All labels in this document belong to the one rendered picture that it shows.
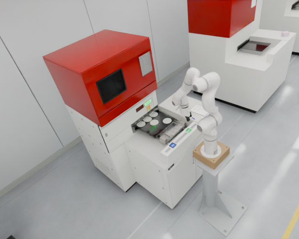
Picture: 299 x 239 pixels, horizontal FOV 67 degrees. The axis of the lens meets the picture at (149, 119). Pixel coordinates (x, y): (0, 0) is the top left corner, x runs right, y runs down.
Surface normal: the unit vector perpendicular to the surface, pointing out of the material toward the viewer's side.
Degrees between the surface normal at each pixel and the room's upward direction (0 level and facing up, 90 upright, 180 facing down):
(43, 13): 90
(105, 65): 90
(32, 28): 90
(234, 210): 0
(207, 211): 0
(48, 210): 0
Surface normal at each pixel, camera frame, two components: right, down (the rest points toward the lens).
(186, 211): -0.16, -0.76
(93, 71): 0.71, 0.35
